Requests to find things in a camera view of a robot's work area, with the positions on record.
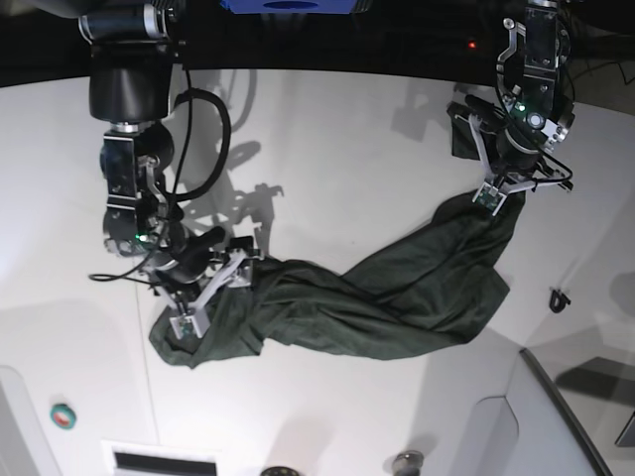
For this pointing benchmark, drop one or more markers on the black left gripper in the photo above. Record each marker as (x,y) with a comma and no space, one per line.
(503,153)

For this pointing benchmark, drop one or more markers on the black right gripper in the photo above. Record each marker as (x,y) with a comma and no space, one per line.
(177,269)

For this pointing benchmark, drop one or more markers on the dark green t-shirt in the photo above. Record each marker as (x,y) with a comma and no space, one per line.
(435,288)

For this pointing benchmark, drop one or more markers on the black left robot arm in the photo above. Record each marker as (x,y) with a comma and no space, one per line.
(529,87)

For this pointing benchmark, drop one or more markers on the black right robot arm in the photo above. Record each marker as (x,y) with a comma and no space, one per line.
(130,89)

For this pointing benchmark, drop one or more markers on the small black clip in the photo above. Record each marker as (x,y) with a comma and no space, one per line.
(559,300)

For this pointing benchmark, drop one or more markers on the white slotted vent plate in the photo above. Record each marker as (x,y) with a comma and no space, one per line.
(126,458)

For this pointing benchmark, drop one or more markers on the green red tape roll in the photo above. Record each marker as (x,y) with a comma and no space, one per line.
(63,416)

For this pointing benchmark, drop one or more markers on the round metal knob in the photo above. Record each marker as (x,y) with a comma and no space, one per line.
(408,463)

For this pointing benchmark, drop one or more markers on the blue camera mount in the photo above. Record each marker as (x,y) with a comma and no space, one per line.
(244,7)

